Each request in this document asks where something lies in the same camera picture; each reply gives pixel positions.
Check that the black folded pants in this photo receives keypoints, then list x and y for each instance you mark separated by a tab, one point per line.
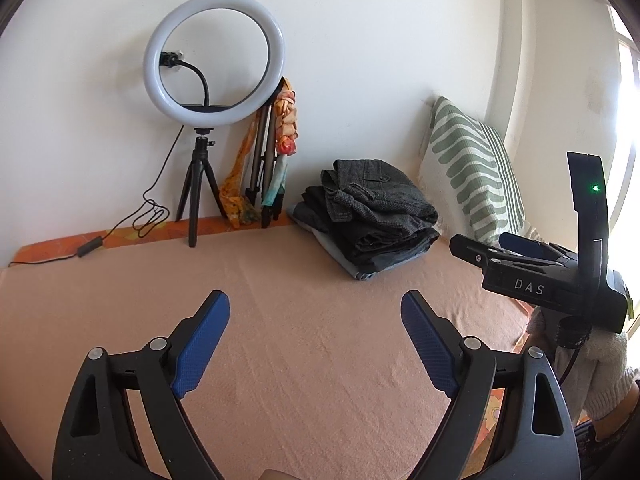
380	242

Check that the stack of folded dark clothes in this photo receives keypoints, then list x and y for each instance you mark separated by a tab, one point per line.
310	210

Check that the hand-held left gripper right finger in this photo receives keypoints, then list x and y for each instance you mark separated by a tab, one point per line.
430	345

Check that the peach blanket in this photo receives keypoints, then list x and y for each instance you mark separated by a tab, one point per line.
300	335

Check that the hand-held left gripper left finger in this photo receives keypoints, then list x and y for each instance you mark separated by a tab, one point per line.
200	345

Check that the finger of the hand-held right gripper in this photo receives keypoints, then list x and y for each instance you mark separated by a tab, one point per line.
520	245
475	255

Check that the folded tripod with orange scarf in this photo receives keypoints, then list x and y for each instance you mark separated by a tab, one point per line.
287	125

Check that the light blue folded jeans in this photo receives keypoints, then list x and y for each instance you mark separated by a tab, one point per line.
340	260

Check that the black mini tripod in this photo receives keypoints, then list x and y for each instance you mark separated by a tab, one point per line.
192	210

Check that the grey houndstooth pants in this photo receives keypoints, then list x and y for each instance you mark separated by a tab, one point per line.
370	195

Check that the folded tripod stand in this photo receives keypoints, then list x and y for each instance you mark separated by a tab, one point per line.
255	160

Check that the green striped pillow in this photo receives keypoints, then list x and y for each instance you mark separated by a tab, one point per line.
465	170

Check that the window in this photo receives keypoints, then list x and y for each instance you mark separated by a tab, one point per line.
630	85

